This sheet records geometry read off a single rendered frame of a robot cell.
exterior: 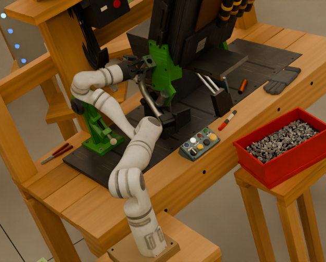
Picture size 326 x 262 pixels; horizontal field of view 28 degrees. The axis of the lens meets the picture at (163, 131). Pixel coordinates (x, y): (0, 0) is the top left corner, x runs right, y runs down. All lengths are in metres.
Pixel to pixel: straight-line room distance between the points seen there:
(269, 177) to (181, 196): 0.35
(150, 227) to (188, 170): 0.44
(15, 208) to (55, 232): 1.32
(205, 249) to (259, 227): 0.55
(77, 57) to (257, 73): 0.81
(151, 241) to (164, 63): 0.79
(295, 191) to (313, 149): 0.17
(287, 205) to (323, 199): 1.14
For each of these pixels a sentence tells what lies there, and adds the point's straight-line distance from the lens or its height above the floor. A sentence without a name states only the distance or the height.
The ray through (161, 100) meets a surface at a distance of 2.64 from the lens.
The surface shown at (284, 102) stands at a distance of 2.79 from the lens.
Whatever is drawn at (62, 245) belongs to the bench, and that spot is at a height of 0.48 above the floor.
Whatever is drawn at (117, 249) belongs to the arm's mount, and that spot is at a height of 0.89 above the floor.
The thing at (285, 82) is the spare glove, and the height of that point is 0.92.
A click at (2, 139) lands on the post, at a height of 1.11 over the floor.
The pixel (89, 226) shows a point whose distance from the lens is 2.41.
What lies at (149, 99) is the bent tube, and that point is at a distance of 2.72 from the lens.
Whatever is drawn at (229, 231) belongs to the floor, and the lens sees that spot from 3.52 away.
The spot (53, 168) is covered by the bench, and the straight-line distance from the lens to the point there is 2.83.
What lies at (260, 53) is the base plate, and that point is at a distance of 3.12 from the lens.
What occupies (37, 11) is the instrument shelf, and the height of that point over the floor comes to 1.54.
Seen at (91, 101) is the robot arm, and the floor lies 1.22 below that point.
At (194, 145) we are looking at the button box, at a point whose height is 0.94.
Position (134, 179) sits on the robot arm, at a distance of 2.01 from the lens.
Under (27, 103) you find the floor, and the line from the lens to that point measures 5.46.
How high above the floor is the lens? 2.37
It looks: 32 degrees down
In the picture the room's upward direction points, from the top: 19 degrees counter-clockwise
